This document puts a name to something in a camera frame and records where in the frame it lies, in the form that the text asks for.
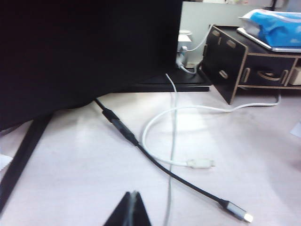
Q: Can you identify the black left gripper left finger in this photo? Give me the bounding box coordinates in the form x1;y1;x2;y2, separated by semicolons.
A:
103;191;133;226

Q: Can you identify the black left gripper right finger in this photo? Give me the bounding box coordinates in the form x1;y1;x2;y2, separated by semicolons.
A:
131;191;152;226

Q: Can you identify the black computer monitor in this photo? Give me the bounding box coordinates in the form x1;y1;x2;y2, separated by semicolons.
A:
0;70;212;212

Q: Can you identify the large black monitor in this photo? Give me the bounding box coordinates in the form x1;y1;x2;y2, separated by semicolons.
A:
0;0;183;133

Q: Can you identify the dark wooden desk organizer shelf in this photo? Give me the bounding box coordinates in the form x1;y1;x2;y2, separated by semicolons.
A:
201;24;301;105

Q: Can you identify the white paper sheet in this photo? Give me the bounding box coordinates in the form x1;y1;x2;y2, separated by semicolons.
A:
289;121;301;137

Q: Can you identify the beige box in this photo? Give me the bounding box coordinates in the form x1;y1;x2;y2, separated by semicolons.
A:
288;65;301;86

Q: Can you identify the silver laptop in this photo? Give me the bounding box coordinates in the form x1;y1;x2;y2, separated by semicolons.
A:
236;26;301;53

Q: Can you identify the blue plastic package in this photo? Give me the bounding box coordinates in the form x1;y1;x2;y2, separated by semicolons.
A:
238;8;301;48

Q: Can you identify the thick white charging cable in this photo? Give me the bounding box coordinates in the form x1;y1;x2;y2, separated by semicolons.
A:
142;94;282;170

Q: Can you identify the thin white cable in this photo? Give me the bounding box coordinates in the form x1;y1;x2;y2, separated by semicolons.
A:
163;73;179;226

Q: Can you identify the black USB-C cable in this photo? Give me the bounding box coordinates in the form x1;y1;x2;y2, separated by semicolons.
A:
94;97;254;223

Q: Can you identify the white plug with cable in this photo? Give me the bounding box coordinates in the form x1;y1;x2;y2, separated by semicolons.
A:
180;23;215;53
178;54;198;75

